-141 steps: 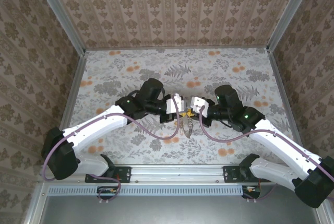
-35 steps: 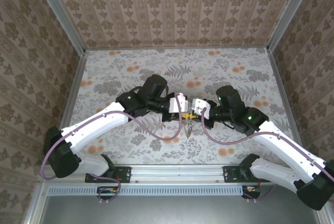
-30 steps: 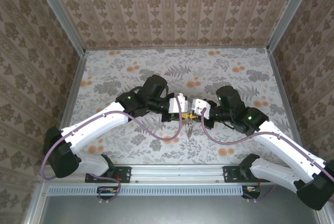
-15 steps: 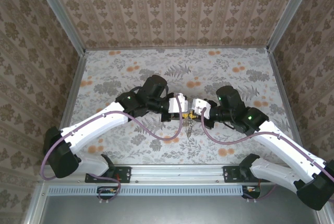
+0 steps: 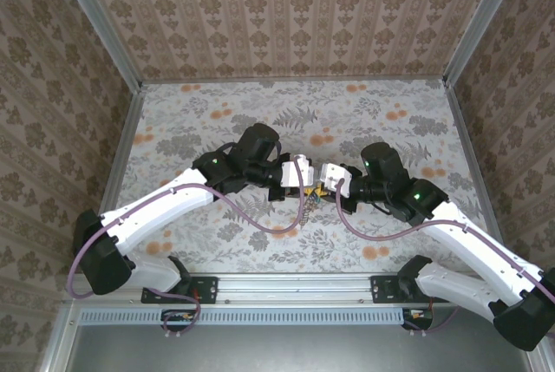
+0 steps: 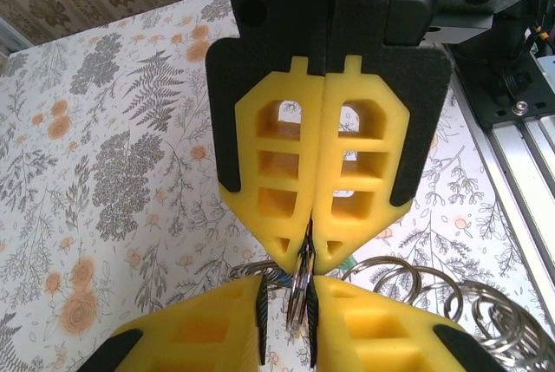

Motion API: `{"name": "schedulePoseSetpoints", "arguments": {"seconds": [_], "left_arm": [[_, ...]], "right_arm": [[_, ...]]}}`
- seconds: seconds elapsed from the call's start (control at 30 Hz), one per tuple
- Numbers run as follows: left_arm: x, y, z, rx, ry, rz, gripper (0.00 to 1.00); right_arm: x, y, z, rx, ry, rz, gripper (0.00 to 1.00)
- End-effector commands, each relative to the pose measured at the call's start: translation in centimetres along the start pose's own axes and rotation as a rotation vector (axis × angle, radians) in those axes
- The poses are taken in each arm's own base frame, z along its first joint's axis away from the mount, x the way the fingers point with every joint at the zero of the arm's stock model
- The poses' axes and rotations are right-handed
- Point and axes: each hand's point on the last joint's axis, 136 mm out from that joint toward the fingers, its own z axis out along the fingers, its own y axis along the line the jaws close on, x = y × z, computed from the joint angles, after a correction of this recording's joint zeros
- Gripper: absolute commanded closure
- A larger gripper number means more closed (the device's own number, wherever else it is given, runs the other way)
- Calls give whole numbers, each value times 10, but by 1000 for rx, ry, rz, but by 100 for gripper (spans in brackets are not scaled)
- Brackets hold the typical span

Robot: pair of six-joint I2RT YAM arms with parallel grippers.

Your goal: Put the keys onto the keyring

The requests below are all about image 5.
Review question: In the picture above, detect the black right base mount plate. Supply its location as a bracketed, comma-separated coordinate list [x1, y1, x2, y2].
[370, 275, 434, 303]

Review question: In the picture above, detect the slotted grey cable duct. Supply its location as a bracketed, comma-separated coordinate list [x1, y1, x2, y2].
[80, 307, 402, 326]

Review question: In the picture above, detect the aluminium table side rail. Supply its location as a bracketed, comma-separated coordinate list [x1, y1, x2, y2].
[444, 81, 524, 256]
[97, 83, 147, 276]

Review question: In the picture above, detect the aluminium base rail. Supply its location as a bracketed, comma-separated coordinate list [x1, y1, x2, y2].
[64, 271, 454, 304]

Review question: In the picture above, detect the aluminium frame post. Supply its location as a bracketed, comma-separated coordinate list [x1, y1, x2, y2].
[441, 0, 528, 87]
[50, 0, 144, 91]

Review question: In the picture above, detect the black connector box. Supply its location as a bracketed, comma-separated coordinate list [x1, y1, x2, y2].
[160, 309, 199, 332]
[401, 307, 435, 331]

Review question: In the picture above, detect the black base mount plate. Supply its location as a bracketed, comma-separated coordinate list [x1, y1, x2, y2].
[370, 275, 434, 303]
[141, 275, 219, 304]

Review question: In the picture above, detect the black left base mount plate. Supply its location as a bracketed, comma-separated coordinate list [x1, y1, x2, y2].
[141, 275, 219, 304]

